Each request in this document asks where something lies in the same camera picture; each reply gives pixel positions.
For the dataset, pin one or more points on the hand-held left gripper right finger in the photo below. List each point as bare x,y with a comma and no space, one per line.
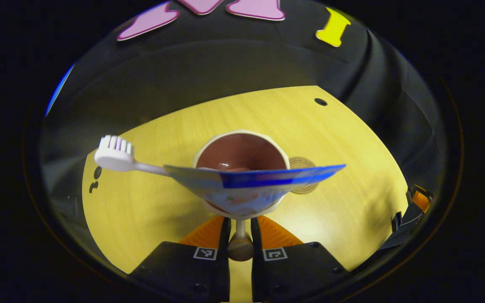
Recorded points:
293,273

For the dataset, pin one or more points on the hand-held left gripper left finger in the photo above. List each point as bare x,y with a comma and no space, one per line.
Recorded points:
183,273

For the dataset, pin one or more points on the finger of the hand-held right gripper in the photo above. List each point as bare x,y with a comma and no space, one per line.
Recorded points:
421,201
397,222

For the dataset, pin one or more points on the white toothpaste tube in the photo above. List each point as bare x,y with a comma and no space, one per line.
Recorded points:
242,181

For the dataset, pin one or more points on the round wooden coaster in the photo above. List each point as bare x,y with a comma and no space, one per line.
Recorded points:
303,162

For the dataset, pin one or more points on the white toothbrush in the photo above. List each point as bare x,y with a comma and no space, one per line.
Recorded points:
114,158

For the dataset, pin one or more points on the black backdrop cloth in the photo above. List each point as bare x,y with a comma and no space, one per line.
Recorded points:
225,63

